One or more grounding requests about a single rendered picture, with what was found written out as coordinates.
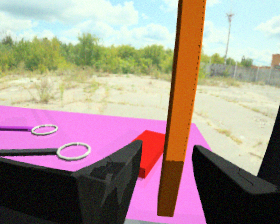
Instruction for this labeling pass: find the grey ring with dark grey handle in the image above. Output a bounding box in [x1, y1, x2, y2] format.
[0, 142, 91, 161]

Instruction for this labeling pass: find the grey ring with purple handle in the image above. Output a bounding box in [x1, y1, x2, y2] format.
[0, 124, 59, 136]

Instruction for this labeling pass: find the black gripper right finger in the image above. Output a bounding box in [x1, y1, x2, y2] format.
[191, 144, 280, 224]

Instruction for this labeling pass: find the orange long bar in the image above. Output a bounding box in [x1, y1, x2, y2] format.
[157, 0, 206, 218]

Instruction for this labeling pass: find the red rectangular block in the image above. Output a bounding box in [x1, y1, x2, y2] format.
[132, 129, 165, 179]

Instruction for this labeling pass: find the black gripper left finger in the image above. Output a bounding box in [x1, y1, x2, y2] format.
[0, 139, 142, 224]

